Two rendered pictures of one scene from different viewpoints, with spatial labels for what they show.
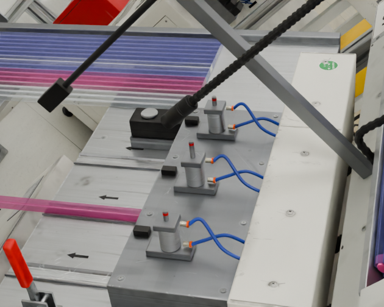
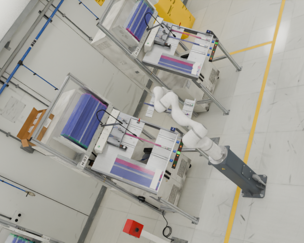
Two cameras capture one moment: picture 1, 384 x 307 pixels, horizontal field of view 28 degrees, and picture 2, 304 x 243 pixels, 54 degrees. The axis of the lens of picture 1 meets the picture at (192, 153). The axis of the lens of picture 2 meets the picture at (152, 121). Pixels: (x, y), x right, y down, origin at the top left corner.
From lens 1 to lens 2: 3.04 m
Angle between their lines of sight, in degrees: 78
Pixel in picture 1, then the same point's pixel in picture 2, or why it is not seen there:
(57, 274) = (136, 127)
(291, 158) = (109, 128)
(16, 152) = not seen: outside the picture
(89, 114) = not seen: outside the picture
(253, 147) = (112, 134)
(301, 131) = (106, 133)
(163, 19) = not seen: outside the picture
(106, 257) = (131, 128)
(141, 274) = (127, 118)
